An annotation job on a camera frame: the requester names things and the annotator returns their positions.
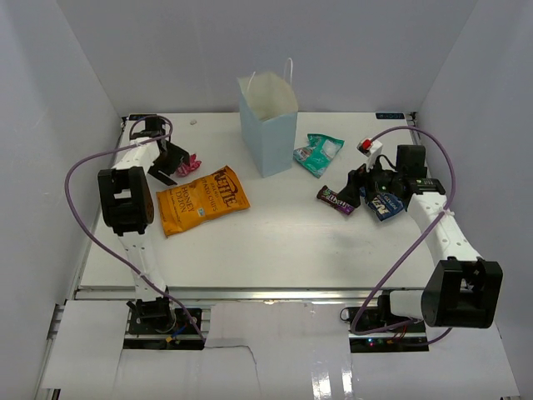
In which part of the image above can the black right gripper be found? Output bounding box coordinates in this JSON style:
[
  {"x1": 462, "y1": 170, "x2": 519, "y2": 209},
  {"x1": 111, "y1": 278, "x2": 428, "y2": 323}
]
[{"x1": 336, "y1": 152, "x2": 403, "y2": 208}]

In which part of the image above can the pink candy wrapper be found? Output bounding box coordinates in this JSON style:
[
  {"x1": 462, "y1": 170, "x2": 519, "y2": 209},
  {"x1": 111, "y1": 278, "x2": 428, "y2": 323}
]
[{"x1": 176, "y1": 154, "x2": 202, "y2": 178}]

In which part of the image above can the brown purple M&M's packet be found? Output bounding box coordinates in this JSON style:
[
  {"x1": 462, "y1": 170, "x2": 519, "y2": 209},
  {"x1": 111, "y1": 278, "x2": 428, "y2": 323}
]
[{"x1": 316, "y1": 185, "x2": 355, "y2": 216}]

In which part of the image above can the blue Kettle chips bag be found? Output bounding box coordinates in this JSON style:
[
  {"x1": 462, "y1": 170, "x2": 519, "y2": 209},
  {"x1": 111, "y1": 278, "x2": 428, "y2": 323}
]
[{"x1": 359, "y1": 187, "x2": 404, "y2": 222}]

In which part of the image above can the orange Kettle chips bag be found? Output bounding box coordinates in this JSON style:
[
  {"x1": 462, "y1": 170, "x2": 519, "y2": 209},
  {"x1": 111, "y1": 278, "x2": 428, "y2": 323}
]
[{"x1": 157, "y1": 166, "x2": 250, "y2": 237}]

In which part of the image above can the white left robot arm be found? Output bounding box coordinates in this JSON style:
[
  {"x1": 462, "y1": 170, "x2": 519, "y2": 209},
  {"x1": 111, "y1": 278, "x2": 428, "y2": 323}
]
[{"x1": 97, "y1": 114, "x2": 189, "y2": 333}]

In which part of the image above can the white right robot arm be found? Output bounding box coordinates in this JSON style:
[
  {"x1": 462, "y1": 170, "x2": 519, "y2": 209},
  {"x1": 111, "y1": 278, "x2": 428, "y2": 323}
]
[{"x1": 338, "y1": 139, "x2": 503, "y2": 333}]

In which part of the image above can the light blue paper bag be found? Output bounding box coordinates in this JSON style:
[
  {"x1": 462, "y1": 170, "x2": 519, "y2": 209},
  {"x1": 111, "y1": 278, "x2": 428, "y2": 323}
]
[{"x1": 237, "y1": 57, "x2": 299, "y2": 178}]

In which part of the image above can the white front cover paper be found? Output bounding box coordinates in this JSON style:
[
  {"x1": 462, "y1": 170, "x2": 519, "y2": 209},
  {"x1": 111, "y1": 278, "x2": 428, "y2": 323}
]
[{"x1": 42, "y1": 301, "x2": 519, "y2": 399}]

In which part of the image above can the teal snack packet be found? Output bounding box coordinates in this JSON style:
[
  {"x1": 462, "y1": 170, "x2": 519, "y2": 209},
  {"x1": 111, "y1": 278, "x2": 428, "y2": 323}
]
[{"x1": 293, "y1": 133, "x2": 345, "y2": 178}]

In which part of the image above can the blue label sticker left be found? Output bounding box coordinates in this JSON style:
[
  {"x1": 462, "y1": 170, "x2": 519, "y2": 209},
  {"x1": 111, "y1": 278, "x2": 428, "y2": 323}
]
[{"x1": 127, "y1": 113, "x2": 154, "y2": 122}]

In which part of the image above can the blue label sticker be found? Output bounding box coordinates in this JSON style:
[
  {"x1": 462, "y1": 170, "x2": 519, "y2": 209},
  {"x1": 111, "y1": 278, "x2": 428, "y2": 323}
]
[
  {"x1": 127, "y1": 113, "x2": 154, "y2": 122},
  {"x1": 376, "y1": 112, "x2": 405, "y2": 120}
]

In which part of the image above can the blue label sticker right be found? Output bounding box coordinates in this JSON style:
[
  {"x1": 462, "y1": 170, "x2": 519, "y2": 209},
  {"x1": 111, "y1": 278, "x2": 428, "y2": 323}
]
[{"x1": 376, "y1": 112, "x2": 405, "y2": 120}]

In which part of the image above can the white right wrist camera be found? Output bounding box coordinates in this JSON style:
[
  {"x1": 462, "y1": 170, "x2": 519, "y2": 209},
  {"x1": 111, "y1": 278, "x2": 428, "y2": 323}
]
[{"x1": 357, "y1": 138, "x2": 382, "y2": 172}]

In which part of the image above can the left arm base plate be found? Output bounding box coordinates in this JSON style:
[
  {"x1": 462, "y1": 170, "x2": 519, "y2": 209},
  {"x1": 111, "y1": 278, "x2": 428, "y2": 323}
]
[{"x1": 122, "y1": 307, "x2": 204, "y2": 351}]

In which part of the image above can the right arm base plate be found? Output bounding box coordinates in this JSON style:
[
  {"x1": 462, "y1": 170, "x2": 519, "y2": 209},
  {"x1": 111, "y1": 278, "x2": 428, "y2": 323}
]
[{"x1": 349, "y1": 307, "x2": 429, "y2": 354}]

